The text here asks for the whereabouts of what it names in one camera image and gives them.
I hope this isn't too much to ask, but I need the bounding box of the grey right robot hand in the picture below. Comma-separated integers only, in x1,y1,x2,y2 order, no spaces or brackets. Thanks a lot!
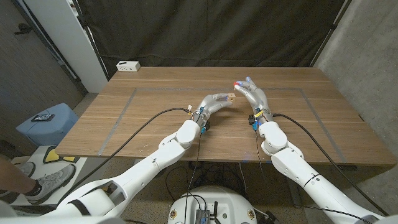
233,77,274,124

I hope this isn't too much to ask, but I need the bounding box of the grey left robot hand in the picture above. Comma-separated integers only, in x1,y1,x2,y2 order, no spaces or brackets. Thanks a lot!
194,93,234,124

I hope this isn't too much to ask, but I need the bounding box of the black backdrop curtain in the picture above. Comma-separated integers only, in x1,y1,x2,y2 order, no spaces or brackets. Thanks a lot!
76,0,354,78

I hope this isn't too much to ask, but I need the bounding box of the white power strip box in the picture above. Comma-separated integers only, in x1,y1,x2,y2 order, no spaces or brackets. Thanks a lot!
116,60,141,73

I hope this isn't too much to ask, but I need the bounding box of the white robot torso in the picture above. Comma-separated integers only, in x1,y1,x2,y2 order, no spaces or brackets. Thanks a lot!
167,185,258,224

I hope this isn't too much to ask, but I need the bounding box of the grey table leg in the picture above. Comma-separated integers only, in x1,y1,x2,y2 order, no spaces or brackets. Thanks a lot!
281,163,303,208

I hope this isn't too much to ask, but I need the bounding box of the black backdrop stand pole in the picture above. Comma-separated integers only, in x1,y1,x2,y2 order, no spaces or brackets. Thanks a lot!
71,0,109,81
310,0,354,68

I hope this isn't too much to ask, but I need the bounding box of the grey module on torso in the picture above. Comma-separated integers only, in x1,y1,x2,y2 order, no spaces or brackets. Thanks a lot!
195,208,211,224

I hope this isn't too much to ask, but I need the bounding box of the white floor platform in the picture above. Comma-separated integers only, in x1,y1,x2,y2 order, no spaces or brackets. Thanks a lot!
11,145,109,208

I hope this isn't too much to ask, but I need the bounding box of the white pillar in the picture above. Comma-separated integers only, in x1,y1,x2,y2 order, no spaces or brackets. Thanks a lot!
23,0,108,93

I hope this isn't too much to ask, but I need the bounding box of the blue stool with phone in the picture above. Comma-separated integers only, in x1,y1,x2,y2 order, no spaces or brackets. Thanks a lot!
15,102,80,147

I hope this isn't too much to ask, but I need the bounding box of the yellow black floor pedal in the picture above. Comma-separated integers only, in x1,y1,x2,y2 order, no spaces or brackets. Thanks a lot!
42,145,80,164

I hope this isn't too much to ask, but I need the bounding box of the black smartphone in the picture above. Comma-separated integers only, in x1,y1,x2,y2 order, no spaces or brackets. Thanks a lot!
30,113,56,123

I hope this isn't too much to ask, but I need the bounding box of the grey black sneaker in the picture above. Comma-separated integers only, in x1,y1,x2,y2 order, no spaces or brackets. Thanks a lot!
24,164,76,205
17,161,37,178

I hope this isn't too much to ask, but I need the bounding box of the person's bare leg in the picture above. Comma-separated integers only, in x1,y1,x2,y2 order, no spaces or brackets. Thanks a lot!
0,158,35,195

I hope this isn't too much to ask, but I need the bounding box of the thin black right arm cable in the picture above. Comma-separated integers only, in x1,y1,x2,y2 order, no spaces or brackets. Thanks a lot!
254,130,374,224

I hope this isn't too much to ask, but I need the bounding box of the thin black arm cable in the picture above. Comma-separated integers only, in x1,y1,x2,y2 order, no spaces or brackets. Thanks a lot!
183,132,203,224
254,130,374,224

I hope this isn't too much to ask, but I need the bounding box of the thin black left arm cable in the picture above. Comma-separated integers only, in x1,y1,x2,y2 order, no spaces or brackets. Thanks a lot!
183,132,203,224

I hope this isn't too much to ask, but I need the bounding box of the black floor cable tangle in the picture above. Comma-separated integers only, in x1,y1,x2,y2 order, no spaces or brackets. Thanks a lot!
164,160,246,203

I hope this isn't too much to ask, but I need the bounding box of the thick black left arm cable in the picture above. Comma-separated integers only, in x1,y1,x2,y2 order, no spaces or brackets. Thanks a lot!
57,107,192,205

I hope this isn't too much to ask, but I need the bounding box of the black door handle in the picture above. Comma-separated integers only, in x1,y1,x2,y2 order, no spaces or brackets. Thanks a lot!
14,23,34,35

